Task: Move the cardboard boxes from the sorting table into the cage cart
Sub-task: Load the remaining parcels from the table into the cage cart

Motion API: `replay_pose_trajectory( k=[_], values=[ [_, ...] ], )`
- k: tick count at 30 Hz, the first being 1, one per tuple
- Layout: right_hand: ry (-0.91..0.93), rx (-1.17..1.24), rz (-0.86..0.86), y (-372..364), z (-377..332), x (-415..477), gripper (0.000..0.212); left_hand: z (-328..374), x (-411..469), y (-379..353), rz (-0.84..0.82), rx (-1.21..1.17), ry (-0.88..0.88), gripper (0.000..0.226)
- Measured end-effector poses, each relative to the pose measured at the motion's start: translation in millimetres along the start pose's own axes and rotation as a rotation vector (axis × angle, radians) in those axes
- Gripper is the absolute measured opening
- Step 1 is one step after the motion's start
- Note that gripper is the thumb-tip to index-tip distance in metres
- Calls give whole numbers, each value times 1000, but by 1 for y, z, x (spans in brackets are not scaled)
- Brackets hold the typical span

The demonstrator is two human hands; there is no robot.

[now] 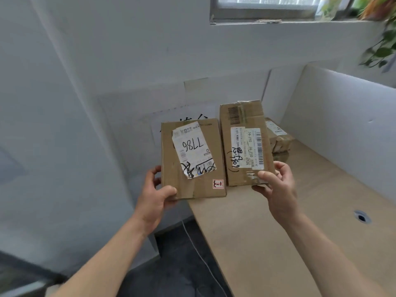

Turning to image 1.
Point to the person's left hand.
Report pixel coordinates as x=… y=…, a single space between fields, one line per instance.
x=151 y=204

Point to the person's right hand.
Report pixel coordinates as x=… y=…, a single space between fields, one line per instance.
x=283 y=197

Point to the box with torn 7786 label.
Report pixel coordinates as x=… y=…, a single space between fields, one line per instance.
x=168 y=170

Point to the long label small cardboard box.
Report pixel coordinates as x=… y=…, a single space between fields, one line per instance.
x=278 y=128

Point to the narrow taped box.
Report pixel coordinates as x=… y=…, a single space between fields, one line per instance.
x=253 y=114

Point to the person's left forearm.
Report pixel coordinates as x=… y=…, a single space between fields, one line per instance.
x=102 y=266

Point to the small grey round table fitting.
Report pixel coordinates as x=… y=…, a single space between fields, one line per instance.
x=362 y=217

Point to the white partition board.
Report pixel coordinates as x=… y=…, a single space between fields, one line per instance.
x=340 y=120

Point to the green potted trailing plant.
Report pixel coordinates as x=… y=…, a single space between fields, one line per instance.
x=380 y=52

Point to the dark-framed window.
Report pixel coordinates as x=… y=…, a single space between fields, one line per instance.
x=263 y=12

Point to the yellow bottle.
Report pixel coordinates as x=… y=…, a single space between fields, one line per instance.
x=329 y=7

